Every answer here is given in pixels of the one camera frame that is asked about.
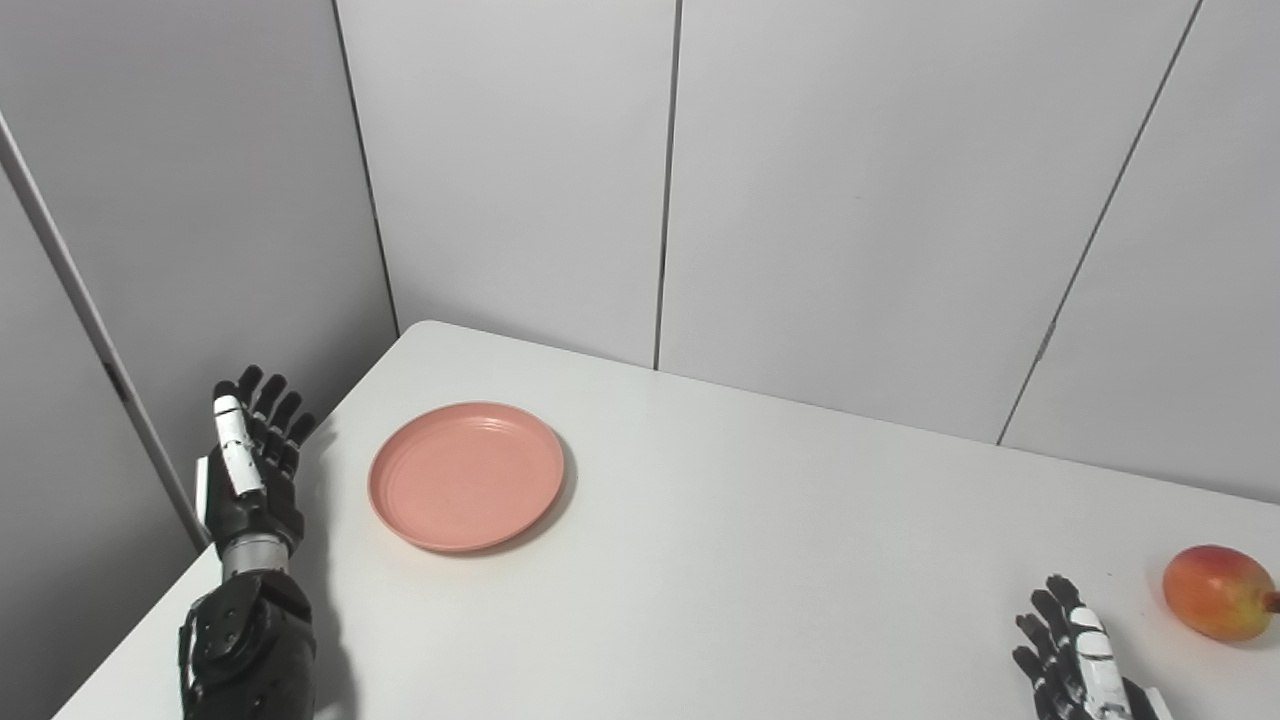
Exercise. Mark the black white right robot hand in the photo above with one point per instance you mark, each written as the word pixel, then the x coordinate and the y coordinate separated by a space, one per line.
pixel 1070 670

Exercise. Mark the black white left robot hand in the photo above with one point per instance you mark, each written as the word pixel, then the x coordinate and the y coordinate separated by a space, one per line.
pixel 265 505

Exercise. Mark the red yellow pomegranate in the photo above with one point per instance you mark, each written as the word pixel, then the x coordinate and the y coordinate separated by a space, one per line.
pixel 1215 592

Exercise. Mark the pink round plate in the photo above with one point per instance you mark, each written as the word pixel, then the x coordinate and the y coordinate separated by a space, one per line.
pixel 465 477

